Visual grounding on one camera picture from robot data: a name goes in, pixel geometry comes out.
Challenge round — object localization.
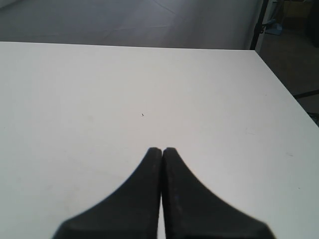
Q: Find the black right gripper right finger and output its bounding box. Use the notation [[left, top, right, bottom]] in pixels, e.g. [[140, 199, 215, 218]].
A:
[[162, 148, 275, 239]]

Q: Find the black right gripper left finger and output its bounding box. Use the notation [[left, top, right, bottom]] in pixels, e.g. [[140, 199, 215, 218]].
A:
[[53, 147, 161, 239]]

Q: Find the dark blue cloth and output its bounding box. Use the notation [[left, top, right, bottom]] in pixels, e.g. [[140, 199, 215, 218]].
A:
[[265, 23, 283, 35]]

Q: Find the grey backdrop cloth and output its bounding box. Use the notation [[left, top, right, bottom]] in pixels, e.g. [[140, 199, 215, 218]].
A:
[[0, 0, 262, 49]]

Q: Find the black backdrop stand pole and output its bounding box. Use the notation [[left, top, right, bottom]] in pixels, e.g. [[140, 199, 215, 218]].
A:
[[250, 0, 269, 50]]

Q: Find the black table frame bar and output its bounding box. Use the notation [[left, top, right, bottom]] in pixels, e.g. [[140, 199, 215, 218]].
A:
[[294, 90, 319, 99]]

